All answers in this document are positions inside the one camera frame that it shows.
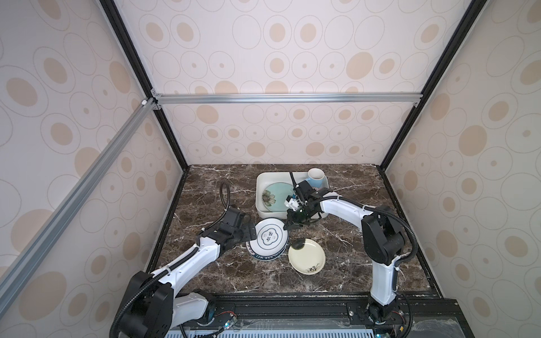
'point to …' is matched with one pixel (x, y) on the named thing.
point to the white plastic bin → (263, 179)
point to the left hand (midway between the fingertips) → (252, 228)
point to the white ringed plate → (270, 225)
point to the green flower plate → (275, 195)
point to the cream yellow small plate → (309, 260)
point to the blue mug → (315, 177)
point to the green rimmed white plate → (266, 246)
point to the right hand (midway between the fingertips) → (285, 227)
